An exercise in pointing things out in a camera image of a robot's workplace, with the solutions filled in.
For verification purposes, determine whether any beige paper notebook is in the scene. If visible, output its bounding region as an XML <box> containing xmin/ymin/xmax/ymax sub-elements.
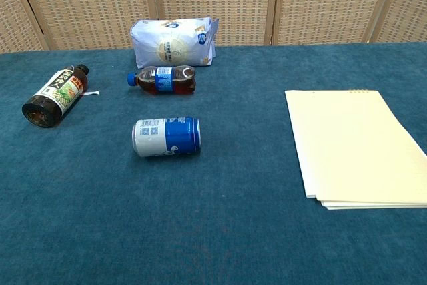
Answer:
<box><xmin>284</xmin><ymin>89</ymin><xmax>427</xmax><ymax>211</ymax></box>

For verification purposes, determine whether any blue and white drink can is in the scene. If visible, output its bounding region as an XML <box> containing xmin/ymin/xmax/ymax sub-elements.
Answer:
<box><xmin>131</xmin><ymin>116</ymin><xmax>203</xmax><ymax>158</ymax></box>

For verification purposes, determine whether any cola bottle with blue cap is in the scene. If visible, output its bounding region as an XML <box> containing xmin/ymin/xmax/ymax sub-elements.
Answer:
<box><xmin>127</xmin><ymin>65</ymin><xmax>197</xmax><ymax>97</ymax></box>

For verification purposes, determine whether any teal table cloth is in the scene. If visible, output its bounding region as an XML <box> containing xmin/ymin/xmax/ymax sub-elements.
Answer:
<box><xmin>0</xmin><ymin>41</ymin><xmax>427</xmax><ymax>285</ymax></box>

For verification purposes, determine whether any white tissue pack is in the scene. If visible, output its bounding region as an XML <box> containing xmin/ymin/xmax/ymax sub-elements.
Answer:
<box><xmin>129</xmin><ymin>17</ymin><xmax>220</xmax><ymax>69</ymax></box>

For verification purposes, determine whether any dark sauce bottle, illustrated label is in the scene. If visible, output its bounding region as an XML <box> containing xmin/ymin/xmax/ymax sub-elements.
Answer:
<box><xmin>21</xmin><ymin>63</ymin><xmax>90</xmax><ymax>129</ymax></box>

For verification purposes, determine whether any woven bamboo folding screen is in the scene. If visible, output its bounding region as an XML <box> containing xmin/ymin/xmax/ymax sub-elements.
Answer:
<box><xmin>0</xmin><ymin>0</ymin><xmax>427</xmax><ymax>54</ymax></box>

